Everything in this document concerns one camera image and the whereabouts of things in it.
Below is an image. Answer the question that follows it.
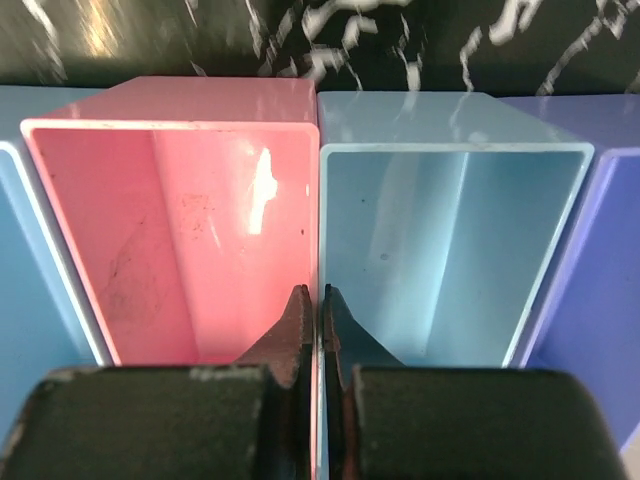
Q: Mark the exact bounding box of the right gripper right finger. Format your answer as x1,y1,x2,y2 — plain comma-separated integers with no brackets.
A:
322,286,627,479

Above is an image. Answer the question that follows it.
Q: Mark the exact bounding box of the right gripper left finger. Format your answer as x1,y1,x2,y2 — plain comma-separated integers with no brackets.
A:
1,285,313,479

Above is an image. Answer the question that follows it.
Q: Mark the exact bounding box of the light blue bin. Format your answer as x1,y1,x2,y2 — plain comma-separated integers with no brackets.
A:
1,86,112,435
317,91,594,479

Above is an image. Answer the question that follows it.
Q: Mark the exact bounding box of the purple bin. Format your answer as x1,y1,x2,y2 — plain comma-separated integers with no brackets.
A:
505,94,639,449

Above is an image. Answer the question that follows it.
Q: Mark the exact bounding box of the pink bin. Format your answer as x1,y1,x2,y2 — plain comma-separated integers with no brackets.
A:
20,76,319,479

